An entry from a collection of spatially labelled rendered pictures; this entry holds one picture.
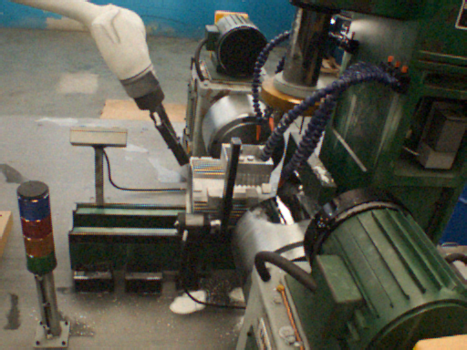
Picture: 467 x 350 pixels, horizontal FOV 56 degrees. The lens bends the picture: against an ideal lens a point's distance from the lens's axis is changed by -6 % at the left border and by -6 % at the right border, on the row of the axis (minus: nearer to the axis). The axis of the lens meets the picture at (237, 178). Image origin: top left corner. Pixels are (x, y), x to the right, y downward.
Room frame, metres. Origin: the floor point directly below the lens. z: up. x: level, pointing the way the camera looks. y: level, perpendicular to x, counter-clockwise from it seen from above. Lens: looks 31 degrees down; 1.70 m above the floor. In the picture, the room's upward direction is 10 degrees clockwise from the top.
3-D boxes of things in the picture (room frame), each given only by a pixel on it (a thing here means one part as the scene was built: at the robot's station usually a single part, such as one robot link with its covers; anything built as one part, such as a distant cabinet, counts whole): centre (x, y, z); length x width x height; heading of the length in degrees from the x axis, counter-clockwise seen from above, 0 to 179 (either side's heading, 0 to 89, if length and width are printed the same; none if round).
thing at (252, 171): (1.07, -0.01, 1.11); 0.12 x 0.11 x 0.07; 104
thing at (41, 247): (0.66, 0.37, 1.10); 0.06 x 0.06 x 0.04
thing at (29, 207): (0.66, 0.37, 1.19); 0.06 x 0.06 x 0.04
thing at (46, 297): (0.66, 0.37, 1.01); 0.08 x 0.08 x 0.42; 15
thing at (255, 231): (0.77, -0.16, 1.04); 0.41 x 0.25 x 0.25; 15
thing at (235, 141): (0.92, 0.02, 1.12); 0.04 x 0.03 x 0.26; 105
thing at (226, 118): (1.43, 0.02, 1.04); 0.37 x 0.25 x 0.25; 15
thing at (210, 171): (1.06, 0.02, 1.02); 0.20 x 0.19 x 0.19; 104
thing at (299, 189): (1.11, -0.16, 1.02); 0.15 x 0.02 x 0.15; 15
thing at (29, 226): (0.66, 0.37, 1.14); 0.06 x 0.06 x 0.04
